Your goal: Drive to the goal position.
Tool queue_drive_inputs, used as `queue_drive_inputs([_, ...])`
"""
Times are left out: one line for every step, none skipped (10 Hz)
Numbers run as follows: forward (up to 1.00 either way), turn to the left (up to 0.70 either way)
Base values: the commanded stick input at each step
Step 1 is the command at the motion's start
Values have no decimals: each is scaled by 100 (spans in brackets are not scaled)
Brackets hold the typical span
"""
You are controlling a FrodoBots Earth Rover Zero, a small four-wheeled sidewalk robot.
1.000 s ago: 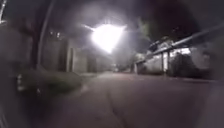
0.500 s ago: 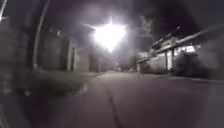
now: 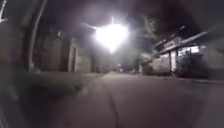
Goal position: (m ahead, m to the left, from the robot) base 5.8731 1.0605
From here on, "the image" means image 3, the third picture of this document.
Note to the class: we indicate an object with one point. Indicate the tall pole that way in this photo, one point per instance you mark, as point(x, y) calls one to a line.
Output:
point(33, 43)

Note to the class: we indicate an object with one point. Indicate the grey wall with gate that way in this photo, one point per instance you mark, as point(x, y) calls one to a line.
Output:
point(53, 53)

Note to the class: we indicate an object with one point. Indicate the grey asphalt road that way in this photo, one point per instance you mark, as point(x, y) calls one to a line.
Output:
point(146, 103)

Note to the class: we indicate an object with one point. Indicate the street lamp on pole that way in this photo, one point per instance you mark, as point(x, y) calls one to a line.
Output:
point(112, 36)

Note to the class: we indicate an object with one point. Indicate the building with canopy roof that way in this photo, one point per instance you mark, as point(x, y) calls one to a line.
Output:
point(166, 63)

